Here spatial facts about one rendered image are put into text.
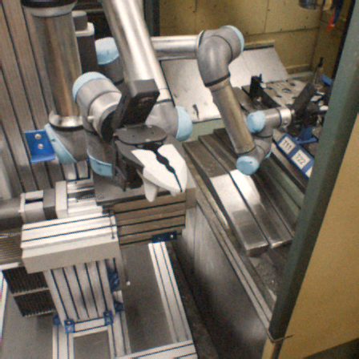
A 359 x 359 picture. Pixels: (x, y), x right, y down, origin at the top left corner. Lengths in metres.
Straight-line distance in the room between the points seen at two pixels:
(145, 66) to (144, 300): 1.42
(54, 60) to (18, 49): 0.23
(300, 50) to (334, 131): 2.57
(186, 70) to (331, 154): 2.08
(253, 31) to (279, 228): 1.72
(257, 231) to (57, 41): 1.12
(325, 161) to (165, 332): 1.35
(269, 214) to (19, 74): 1.12
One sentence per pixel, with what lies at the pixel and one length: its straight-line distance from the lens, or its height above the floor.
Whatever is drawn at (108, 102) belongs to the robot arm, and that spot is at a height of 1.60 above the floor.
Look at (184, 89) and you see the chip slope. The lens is 2.65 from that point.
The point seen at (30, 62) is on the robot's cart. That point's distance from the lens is 1.15.
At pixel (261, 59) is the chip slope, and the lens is 3.00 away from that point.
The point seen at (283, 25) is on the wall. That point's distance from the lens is 3.11.
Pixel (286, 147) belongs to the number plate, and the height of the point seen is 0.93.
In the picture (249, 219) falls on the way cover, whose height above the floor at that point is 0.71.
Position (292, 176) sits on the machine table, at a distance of 1.67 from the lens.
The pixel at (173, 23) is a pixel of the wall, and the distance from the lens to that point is 2.74.
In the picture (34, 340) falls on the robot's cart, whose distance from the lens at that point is 2.02.
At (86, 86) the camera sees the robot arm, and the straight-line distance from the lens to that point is 0.71.
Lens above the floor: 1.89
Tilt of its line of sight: 39 degrees down
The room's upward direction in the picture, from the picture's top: straight up
